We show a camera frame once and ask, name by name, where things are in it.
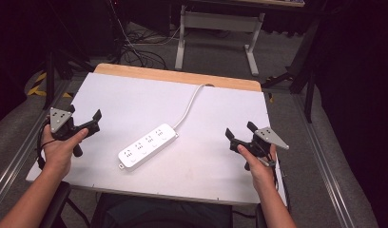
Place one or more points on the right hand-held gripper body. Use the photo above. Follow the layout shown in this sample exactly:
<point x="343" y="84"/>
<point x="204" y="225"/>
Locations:
<point x="265" y="139"/>

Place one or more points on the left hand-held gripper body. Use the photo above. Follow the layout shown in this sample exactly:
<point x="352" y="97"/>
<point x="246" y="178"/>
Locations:
<point x="60" y="119"/>

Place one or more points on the person's left hand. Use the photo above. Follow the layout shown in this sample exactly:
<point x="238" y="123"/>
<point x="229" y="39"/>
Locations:
<point x="57" y="152"/>

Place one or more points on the person's right hand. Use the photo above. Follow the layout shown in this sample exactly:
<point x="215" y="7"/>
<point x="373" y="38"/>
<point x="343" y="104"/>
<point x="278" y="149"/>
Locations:
<point x="260" y="172"/>

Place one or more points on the yellow black floor tape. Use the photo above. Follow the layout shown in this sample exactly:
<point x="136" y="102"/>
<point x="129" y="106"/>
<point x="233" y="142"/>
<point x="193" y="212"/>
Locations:
<point x="40" y="87"/>

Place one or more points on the black tripod stand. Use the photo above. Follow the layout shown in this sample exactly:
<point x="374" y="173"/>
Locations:
<point x="51" y="76"/>

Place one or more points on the white power strip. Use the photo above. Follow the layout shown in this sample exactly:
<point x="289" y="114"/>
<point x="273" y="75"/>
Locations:
<point x="147" y="147"/>

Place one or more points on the black metal stand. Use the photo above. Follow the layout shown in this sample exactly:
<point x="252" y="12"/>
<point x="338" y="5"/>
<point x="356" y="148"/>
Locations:
<point x="306" y="76"/>

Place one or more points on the black chair armrest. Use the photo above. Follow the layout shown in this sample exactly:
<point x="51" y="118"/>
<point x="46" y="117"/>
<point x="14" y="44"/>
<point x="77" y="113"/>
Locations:
<point x="260" y="217"/>
<point x="57" y="204"/>

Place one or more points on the person's dark trouser legs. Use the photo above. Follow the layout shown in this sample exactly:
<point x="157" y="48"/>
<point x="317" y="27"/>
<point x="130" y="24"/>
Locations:
<point x="163" y="213"/>

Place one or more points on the metal floor rail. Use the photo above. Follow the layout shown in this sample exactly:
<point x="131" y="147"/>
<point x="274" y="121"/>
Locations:
<point x="21" y="158"/>
<point x="325" y="171"/>

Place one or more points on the white metal desk frame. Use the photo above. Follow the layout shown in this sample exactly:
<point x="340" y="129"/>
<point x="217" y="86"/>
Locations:
<point x="219" y="22"/>

